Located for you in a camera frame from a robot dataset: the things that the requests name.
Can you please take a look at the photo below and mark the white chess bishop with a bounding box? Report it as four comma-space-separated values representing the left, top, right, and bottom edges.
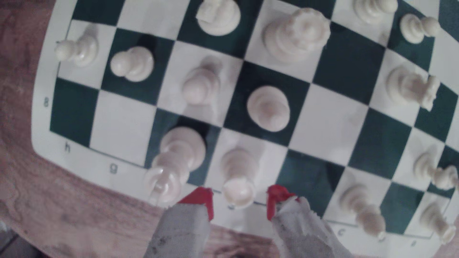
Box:
246, 85, 291, 133
339, 183, 387, 241

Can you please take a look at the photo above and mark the green white chess board mat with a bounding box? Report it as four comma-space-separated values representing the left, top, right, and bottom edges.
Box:
30, 0, 459, 253

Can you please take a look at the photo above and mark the white chess rook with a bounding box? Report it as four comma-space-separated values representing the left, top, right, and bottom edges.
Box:
220, 147, 260, 210
419, 202, 457, 246

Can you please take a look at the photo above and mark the white chess king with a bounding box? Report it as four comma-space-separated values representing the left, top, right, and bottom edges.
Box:
143, 126, 207, 209

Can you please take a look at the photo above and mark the white chess knight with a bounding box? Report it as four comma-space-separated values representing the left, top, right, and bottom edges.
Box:
386, 65, 442, 112
195, 0, 241, 37

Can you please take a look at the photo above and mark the white chess queen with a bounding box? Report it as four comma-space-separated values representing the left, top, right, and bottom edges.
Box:
261, 7, 331, 65

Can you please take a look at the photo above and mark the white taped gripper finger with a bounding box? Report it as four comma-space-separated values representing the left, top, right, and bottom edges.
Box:
143, 187, 215, 258
267, 184, 354, 258

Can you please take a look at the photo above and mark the white chess pawn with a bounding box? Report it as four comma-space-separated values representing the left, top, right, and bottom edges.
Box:
109, 46, 155, 83
54, 32, 99, 68
435, 164, 459, 191
413, 152, 445, 184
399, 13, 442, 45
352, 0, 399, 26
181, 65, 222, 107

